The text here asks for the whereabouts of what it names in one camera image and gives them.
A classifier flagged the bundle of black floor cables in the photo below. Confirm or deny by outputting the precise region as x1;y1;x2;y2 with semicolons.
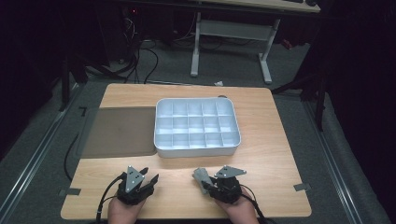
118;12;161;85

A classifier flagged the brown flat mat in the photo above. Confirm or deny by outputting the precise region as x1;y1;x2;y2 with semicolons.
76;106;158;160

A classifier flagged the white divided storage box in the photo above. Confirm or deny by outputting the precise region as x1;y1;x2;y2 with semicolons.
153;97;242;159

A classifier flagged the person's left hand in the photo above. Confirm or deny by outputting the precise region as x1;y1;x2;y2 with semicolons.
106;196;147;224

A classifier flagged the thin black cable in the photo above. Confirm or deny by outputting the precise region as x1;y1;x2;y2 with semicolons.
64;133;80;182

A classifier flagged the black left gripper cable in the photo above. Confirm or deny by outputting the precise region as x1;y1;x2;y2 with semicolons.
94;173;128;224

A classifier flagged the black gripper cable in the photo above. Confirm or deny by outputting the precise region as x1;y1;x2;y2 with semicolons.
238;184;271;224
94;173;128;224

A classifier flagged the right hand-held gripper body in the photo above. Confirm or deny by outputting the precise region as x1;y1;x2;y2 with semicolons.
208;164;248;204

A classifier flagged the white-legged wooden desk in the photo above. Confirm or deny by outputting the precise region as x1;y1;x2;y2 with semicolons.
189;0;321;85

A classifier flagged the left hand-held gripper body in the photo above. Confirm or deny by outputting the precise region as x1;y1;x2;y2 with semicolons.
116;165;156;206

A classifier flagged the grey tape strip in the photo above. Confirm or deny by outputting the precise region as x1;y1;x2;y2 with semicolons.
58;188;82;197
293;182;312;192

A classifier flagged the dark metal stand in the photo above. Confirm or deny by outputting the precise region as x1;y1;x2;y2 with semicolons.
271;69;330;133
58;54;90;112

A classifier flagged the metal floor rail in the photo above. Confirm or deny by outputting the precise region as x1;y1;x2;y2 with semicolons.
302;98;365;224
0;83;80;220

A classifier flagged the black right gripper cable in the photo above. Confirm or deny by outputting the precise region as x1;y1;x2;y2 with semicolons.
238;184;271;224

